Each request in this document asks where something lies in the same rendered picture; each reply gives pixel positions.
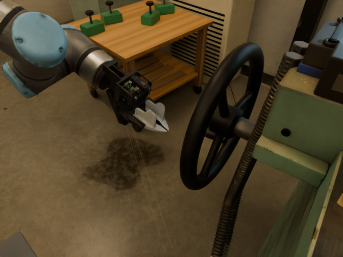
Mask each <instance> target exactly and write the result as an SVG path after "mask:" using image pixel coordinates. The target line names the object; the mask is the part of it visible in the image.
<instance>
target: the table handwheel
mask: <svg viewBox="0 0 343 257"><path fill-rule="evenodd" d="M247 61H249V78H248V83H247V87H246V91H245V94H244V95H243V97H242V98H241V99H240V100H239V101H238V102H237V103H236V104H235V105H234V106H231V105H229V104H228V101H227V92H226V88H227V87H228V85H229V84H230V82H231V81H232V79H233V78H234V76H235V75H236V73H237V72H238V71H239V70H240V68H241V67H242V66H243V64H244V63H245V62H247ZM263 70H264V55H263V51H262V49H261V48H260V46H259V45H257V44H256V43H253V42H247V43H243V44H241V45H239V46H238V47H236V48H234V49H233V50H232V51H231V52H230V53H229V54H228V55H227V56H226V57H225V58H224V59H223V61H222V62H221V63H220V64H219V66H218V67H217V69H216V70H215V72H214V73H213V75H212V76H211V78H210V80H209V81H208V83H207V85H206V86H205V88H204V90H203V92H202V94H201V96H200V98H199V100H198V102H197V105H196V107H195V109H194V111H193V114H192V116H191V119H190V122H189V124H188V127H187V130H186V134H185V137H184V141H183V145H182V150H181V155H180V177H181V180H182V182H183V184H184V185H185V187H187V188H188V189H190V190H200V189H202V188H204V187H206V186H207V185H208V184H209V183H210V182H211V181H212V180H213V179H214V178H215V177H216V176H217V175H218V174H219V172H220V171H221V170H222V168H223V167H224V165H225V164H226V162H227V160H228V159H229V157H230V156H231V154H232V152H233V151H234V149H235V147H236V145H237V143H238V141H239V139H240V138H243V139H245V140H247V141H249V138H250V136H251V133H252V131H253V128H254V125H255V122H253V121H251V120H249V118H250V115H251V113H252V110H253V108H254V105H255V102H256V99H257V96H258V93H259V89H260V86H261V81H262V77H263ZM208 127H209V130H210V131H211V132H214V133H215V136H214V139H213V141H212V144H211V147H210V149H209V152H208V155H207V157H206V160H205V162H204V165H203V167H202V170H201V172H200V173H199V174H198V175H197V165H198V158H199V154H200V150H201V146H202V143H203V140H204V137H205V133H206V131H207V128H208ZM224 137H225V138H227V139H226V141H225V143H224V144H223V145H222V147H221V148H220V150H219V147H220V145H221V143H222V141H223V138H224ZM218 150H219V151H218ZM217 152H218V153H217Z"/></svg>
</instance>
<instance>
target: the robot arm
mask: <svg viewBox="0 0 343 257"><path fill-rule="evenodd" d="M0 50H1V51H2V52H4V53H5V54H7V55H9V56H10V57H11V58H12V60H11V61H9V62H8V61H7V62H6V63H5V64H4V65H2V71H3V73H4V75H5V76H6V78H7V79H8V80H9V81H10V83H11V84H12V85H13V86H14V87H15V89H16V90H17V91H18V92H19V93H20V94H21V95H22V96H24V97H25V98H31V97H33V96H35V95H38V94H39V93H40V92H42V91H43V90H45V89H46V88H48V87H50V86H51V85H53V84H54V83H56V82H58V81H59V80H61V79H63V78H64V77H66V76H67V75H69V74H71V73H72V72H75V73H76V74H77V75H79V76H80V77H81V78H82V79H83V80H84V81H86V82H87V83H88V84H89V85H90V86H91V87H92V88H100V89H101V90H105V89H107V88H108V89H107V90H106V93H107V95H108V98H109V100H110V103H111V105H112V108H113V110H114V113H115V115H116V118H117V120H118V123H120V124H123V125H127V124H128V123H131V124H133V125H136V126H138V127H141V128H145V129H147V130H150V131H155V132H160V133H167V132H168V131H169V128H168V124H167V122H166V120H165V118H164V113H165V106H164V105H163V104H162V103H160V102H159V103H157V104H155V103H154V101H153V100H152V99H151V98H150V97H148V95H150V92H151V86H152V82H151V81H149V80H148V79H147V78H146V77H145V76H143V75H142V74H141V73H140V72H139V71H137V70H136V71H135V72H133V73H131V72H130V73H128V74H126V73H125V72H124V71H123V70H121V69H120V68H119V67H118V61H116V60H115V59H113V58H112V57H111V56H109V55H108V54H107V53H106V52H105V51H103V50H102V49H101V48H99V47H98V46H97V45H96V44H95V43H93V42H92V41H91V40H90V39H89V38H87V37H86V36H85V35H84V34H83V33H82V32H81V31H80V30H78V29H76V28H75V27H73V26H71V25H68V24H62V25H59V23H58V22H57V21H55V20H54V19H53V18H52V17H50V16H48V15H46V14H43V13H40V12H29V11H27V10H26V9H24V8H23V7H22V6H20V5H17V4H15V3H14V2H12V1H11V0H0ZM132 75H133V76H132ZM130 76H132V77H130ZM140 76H142V77H143V78H144V79H145V80H147V81H148V83H146V82H145V81H143V80H142V79H141V78H140ZM143 107H144V111H143V110H142V109H143ZM140 108H142V109H140Z"/></svg>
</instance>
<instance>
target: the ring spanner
mask: <svg viewBox="0 0 343 257"><path fill-rule="evenodd" d="M337 22H338V23H339V25H338V26H337V28H336V30H335V31H334V33H333V35H332V36H331V38H326V39H324V40H323V44H324V45H325V46H327V47H330V48H335V46H336V45H337V44H342V43H341V41H339V38H340V37H341V35H342V33H343V17H339V18H338V19H337Z"/></svg>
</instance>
